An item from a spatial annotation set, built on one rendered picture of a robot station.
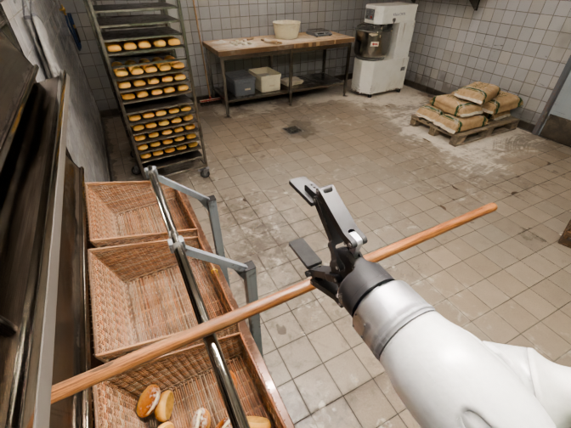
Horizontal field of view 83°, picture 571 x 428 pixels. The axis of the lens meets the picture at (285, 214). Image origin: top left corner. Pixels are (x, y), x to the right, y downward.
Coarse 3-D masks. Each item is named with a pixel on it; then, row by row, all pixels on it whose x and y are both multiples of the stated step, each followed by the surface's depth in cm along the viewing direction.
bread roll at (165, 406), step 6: (168, 390) 115; (162, 396) 111; (168, 396) 112; (162, 402) 109; (168, 402) 111; (156, 408) 109; (162, 408) 108; (168, 408) 110; (156, 414) 108; (162, 414) 108; (168, 414) 109; (162, 420) 107
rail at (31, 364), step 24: (48, 144) 88; (48, 168) 77; (48, 192) 69; (48, 216) 64; (48, 240) 59; (24, 312) 46; (24, 336) 43; (24, 360) 40; (24, 384) 38; (24, 408) 36
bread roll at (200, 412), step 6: (204, 408) 110; (198, 414) 107; (204, 414) 108; (192, 420) 107; (198, 420) 106; (204, 420) 106; (210, 420) 109; (192, 426) 105; (198, 426) 105; (204, 426) 106
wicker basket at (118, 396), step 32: (192, 352) 114; (224, 352) 123; (128, 384) 106; (160, 384) 115; (192, 384) 120; (256, 384) 120; (96, 416) 88; (128, 416) 102; (192, 416) 112; (224, 416) 112
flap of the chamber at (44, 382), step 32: (32, 96) 132; (32, 128) 105; (64, 128) 103; (32, 160) 87; (64, 160) 88; (0, 192) 77; (32, 192) 75; (0, 224) 67; (32, 224) 65; (0, 256) 59; (0, 288) 53; (0, 352) 44; (0, 384) 41; (0, 416) 38
